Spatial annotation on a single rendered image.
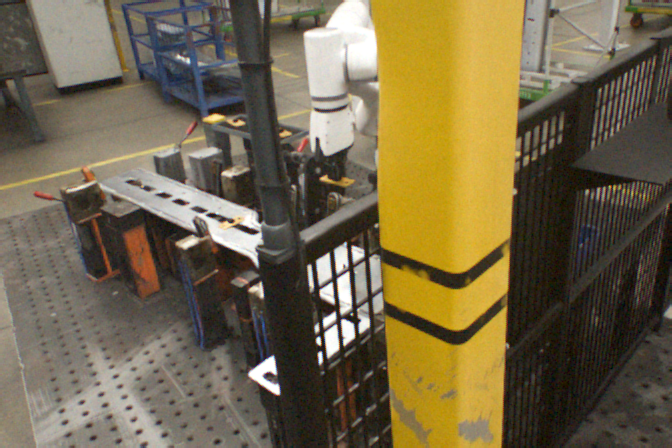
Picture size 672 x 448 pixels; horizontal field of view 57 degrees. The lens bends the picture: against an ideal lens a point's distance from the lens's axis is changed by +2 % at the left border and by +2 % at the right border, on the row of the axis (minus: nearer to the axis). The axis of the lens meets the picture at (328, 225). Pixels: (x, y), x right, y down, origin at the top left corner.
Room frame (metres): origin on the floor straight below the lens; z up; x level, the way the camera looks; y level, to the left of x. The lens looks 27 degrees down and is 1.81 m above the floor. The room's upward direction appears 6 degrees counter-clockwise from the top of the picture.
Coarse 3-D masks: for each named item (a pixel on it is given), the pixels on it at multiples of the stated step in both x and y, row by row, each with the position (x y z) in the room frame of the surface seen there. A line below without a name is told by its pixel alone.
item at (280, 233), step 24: (240, 0) 0.47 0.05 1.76; (264, 0) 0.46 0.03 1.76; (240, 24) 0.47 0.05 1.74; (264, 24) 0.46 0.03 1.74; (240, 48) 0.47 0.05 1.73; (264, 48) 0.47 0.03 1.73; (240, 72) 0.47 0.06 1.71; (264, 72) 0.47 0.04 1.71; (264, 96) 0.47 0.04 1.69; (264, 120) 0.47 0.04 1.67; (264, 144) 0.47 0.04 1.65; (264, 168) 0.47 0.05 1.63; (264, 192) 0.47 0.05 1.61; (288, 192) 0.47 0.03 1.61; (264, 216) 0.47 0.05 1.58; (264, 240) 0.47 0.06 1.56; (288, 240) 0.47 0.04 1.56
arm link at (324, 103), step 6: (312, 96) 1.30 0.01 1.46; (336, 96) 1.28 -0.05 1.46; (342, 96) 1.29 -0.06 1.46; (348, 96) 1.30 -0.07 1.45; (312, 102) 1.30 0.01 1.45; (318, 102) 1.29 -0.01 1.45; (324, 102) 1.28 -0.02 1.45; (330, 102) 1.28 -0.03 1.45; (336, 102) 1.28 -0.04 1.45; (342, 102) 1.29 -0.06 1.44; (348, 102) 1.30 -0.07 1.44; (318, 108) 1.30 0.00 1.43; (324, 108) 1.28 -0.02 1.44; (330, 108) 1.28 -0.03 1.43; (336, 108) 1.29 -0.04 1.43
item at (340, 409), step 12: (348, 348) 1.06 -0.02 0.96; (348, 360) 1.06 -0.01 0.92; (336, 372) 1.05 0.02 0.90; (348, 372) 1.06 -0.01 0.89; (336, 384) 1.05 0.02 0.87; (348, 384) 1.06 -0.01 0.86; (336, 396) 1.05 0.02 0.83; (336, 408) 1.06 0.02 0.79; (336, 420) 1.06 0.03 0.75; (360, 432) 1.06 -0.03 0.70; (348, 444) 1.03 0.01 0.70
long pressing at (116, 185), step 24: (120, 192) 1.99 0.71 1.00; (144, 192) 1.97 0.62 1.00; (168, 192) 1.95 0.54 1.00; (192, 192) 1.92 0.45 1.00; (168, 216) 1.76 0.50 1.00; (192, 216) 1.73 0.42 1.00; (216, 240) 1.56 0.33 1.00; (240, 240) 1.54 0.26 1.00; (336, 264) 1.35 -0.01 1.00; (360, 264) 1.34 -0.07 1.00; (312, 288) 1.25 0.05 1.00; (360, 288) 1.23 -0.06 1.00; (360, 312) 1.13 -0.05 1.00
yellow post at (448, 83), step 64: (384, 0) 0.52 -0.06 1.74; (448, 0) 0.47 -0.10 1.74; (512, 0) 0.51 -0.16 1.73; (384, 64) 0.52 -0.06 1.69; (448, 64) 0.47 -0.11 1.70; (512, 64) 0.51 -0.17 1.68; (384, 128) 0.52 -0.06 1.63; (448, 128) 0.47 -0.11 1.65; (512, 128) 0.52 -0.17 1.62; (384, 192) 0.52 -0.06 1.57; (448, 192) 0.47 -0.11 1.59; (384, 256) 0.53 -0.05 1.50; (448, 256) 0.47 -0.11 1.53; (448, 320) 0.47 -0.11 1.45; (448, 384) 0.47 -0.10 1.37
